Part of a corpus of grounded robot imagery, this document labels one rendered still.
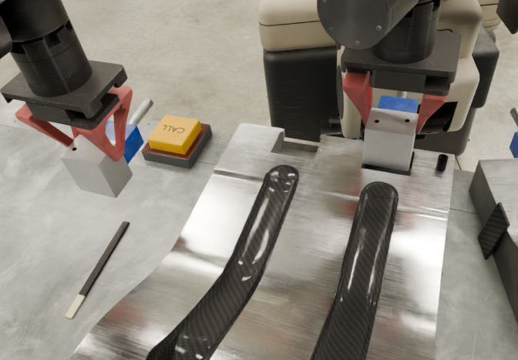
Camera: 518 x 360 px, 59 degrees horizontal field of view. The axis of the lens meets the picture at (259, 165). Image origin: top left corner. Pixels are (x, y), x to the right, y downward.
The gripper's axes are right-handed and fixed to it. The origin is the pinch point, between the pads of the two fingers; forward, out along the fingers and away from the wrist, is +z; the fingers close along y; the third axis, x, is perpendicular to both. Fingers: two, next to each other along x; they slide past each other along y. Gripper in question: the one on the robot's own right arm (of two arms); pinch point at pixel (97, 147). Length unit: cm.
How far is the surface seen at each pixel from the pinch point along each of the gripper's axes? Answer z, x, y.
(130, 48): 99, 152, -129
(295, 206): 6.4, 3.0, 21.1
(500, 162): 9.7, 18.4, 41.4
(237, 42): 99, 169, -72
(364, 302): 6.9, -5.4, 30.4
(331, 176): 6.1, 7.8, 23.8
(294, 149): 8.9, 13.6, 17.3
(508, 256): 11.3, 6.4, 42.9
